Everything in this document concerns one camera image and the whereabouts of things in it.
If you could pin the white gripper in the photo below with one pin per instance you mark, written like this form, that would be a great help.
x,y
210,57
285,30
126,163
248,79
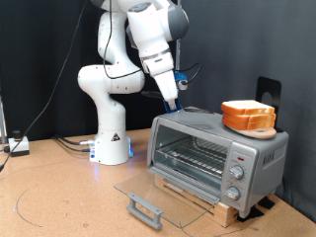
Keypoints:
x,y
166,84

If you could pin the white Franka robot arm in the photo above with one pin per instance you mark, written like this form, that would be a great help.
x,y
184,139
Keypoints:
x,y
108,131

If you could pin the silver toaster oven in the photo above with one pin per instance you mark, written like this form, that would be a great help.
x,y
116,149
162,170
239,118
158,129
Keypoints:
x,y
197,125

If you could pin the silver oven knob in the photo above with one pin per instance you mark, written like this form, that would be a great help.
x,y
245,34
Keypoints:
x,y
236,172
232,193

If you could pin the vertical aluminium pole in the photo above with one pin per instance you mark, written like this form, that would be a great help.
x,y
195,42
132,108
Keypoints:
x,y
178,56

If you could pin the round wooden board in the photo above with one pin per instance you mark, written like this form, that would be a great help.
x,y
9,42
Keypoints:
x,y
260,134

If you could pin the black metal bookend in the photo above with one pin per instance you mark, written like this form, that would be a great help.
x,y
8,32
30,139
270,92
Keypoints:
x,y
276,85

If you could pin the wooden block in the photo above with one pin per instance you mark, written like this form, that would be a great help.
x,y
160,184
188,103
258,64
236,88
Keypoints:
x,y
223,214

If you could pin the black foam pad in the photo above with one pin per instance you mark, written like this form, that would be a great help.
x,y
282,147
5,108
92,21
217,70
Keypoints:
x,y
267,203
255,214

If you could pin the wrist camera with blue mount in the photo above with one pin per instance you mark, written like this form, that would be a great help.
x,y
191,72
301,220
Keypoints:
x,y
180,79

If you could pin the metal frame post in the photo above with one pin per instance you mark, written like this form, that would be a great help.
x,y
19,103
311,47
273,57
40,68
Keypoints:
x,y
2,125

